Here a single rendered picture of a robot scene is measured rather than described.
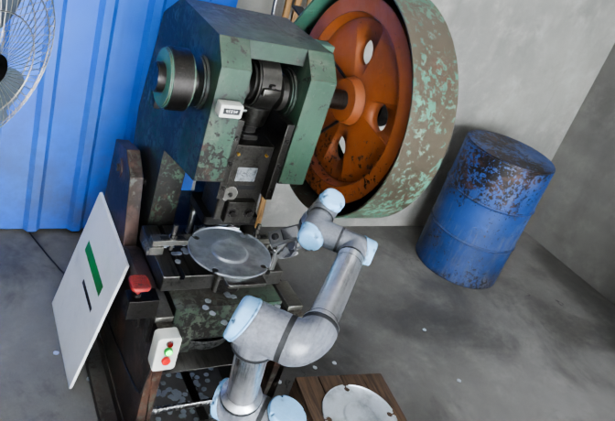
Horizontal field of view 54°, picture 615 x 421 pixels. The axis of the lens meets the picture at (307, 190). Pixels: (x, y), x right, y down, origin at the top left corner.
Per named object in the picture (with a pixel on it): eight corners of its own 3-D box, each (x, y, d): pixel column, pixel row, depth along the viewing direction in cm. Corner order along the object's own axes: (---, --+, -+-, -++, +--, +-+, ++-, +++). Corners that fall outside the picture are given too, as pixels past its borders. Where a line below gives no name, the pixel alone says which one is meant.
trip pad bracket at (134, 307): (149, 344, 195) (161, 297, 187) (119, 348, 190) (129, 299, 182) (145, 331, 200) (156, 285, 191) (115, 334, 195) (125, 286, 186)
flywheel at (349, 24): (327, 47, 257) (339, 216, 246) (285, 39, 246) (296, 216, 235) (449, -34, 196) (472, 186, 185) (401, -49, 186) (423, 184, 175)
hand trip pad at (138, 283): (147, 307, 186) (152, 287, 183) (128, 308, 183) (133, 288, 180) (142, 292, 191) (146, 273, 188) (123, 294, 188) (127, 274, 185)
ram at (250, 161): (257, 225, 207) (282, 149, 194) (217, 226, 199) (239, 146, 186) (240, 199, 219) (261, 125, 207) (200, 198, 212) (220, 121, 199)
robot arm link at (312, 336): (329, 363, 132) (383, 232, 170) (284, 343, 134) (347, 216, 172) (318, 393, 140) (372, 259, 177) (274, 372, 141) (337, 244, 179)
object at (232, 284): (257, 313, 204) (267, 282, 199) (219, 317, 197) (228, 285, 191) (231, 267, 223) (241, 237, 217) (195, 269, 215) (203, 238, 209)
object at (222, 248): (281, 249, 219) (281, 247, 219) (253, 290, 193) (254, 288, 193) (209, 219, 222) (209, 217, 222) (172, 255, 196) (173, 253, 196)
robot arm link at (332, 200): (318, 199, 173) (329, 180, 179) (301, 218, 180) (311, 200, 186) (341, 214, 173) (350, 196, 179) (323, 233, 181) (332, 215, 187)
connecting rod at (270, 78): (267, 168, 199) (297, 70, 184) (233, 167, 192) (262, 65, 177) (244, 139, 214) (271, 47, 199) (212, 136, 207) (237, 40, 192)
